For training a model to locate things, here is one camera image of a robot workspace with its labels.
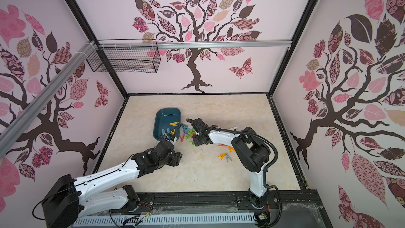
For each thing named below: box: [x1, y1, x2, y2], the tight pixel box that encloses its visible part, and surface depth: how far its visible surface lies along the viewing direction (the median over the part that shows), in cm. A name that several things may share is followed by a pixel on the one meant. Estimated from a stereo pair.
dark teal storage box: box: [152, 107, 181, 141], surface depth 104 cm
